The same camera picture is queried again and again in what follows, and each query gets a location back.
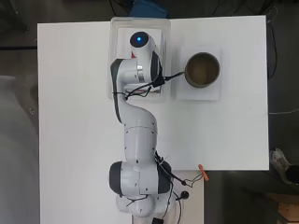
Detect grey hanging sheet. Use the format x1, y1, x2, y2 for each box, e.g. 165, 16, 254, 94
0, 74, 40, 224

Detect white floor cable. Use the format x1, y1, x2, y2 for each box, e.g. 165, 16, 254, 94
268, 108, 299, 116

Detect black floor cable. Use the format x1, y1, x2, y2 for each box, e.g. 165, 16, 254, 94
265, 13, 278, 80

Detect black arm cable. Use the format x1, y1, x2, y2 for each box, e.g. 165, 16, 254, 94
112, 70, 186, 101

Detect brown wooden crate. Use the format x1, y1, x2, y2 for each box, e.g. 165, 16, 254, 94
269, 192, 299, 224

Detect white flat stand box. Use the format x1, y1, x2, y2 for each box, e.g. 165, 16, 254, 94
176, 45, 223, 102

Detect blue plastic box lid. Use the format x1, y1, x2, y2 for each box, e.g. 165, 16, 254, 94
128, 0, 169, 19

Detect orange clamp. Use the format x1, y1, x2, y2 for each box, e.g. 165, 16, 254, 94
197, 164, 210, 182

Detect person's shoe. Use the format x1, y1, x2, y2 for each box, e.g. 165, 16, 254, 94
269, 147, 294, 183

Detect clear plastic box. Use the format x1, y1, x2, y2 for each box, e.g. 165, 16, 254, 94
107, 16, 173, 103

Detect brown round tub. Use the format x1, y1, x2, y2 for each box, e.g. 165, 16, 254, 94
183, 51, 221, 90

